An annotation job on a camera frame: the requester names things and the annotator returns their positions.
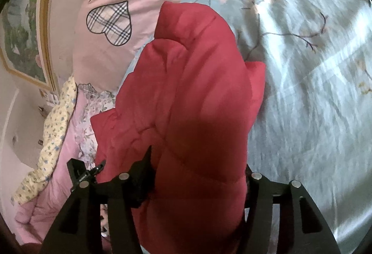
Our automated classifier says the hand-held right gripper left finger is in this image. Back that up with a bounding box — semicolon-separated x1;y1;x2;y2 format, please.
39;145;153;254

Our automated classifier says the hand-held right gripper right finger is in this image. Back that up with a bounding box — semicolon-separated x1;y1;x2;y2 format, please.
242;164;342;254

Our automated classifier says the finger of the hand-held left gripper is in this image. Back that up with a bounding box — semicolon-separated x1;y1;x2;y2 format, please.
91;161;106;177

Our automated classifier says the red quilted coat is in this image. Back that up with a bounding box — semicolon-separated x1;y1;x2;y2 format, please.
90;0;267;254

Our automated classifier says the pink blanket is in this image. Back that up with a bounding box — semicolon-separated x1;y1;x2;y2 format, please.
13;94;112;246

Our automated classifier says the white floral cloth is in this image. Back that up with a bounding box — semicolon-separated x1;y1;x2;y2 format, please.
73;82;119;162

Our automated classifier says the yellow floral cloth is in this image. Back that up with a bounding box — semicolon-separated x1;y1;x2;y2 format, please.
11;75;80;206

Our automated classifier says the white padded headboard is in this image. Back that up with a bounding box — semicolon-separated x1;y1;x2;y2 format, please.
0;66;60;215

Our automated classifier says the light blue floral bedsheet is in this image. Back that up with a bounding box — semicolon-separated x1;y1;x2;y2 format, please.
120;0;372;254

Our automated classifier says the gold framed wall picture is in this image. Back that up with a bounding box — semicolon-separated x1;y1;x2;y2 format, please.
0;0;62;92

